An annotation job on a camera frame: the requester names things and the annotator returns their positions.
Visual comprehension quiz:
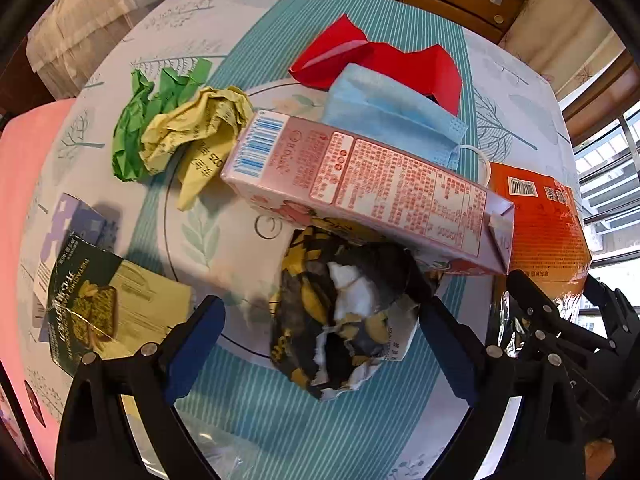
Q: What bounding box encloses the purple white carton box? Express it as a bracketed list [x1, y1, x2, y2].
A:
[30, 192, 122, 344]

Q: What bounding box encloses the pink blanket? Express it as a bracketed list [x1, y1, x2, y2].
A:
[1, 99, 75, 474]

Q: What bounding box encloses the orange snack pouch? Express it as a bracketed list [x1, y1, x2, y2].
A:
[489, 162, 591, 316]

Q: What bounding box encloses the clear plastic wrapper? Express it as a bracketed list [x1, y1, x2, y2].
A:
[180, 413, 258, 480]

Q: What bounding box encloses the lace covered furniture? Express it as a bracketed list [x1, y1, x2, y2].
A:
[26, 0, 164, 100]

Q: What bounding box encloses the blue face mask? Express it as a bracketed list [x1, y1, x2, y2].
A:
[320, 63, 491, 185]

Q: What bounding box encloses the pink milk carton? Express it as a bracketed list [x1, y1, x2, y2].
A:
[221, 110, 515, 275]

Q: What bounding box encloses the green crumpled paper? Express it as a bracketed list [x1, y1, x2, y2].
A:
[112, 58, 212, 182]

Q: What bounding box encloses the smartphone on blanket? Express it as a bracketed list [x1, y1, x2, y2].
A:
[24, 380, 47, 427]

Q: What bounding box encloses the black yellow wrapper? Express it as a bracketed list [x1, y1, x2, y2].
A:
[269, 226, 442, 401]

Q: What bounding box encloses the yellow crumpled paper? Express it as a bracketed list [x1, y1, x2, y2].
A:
[140, 87, 253, 211]

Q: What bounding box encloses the red paper envelope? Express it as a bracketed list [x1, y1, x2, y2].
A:
[288, 14, 462, 115]

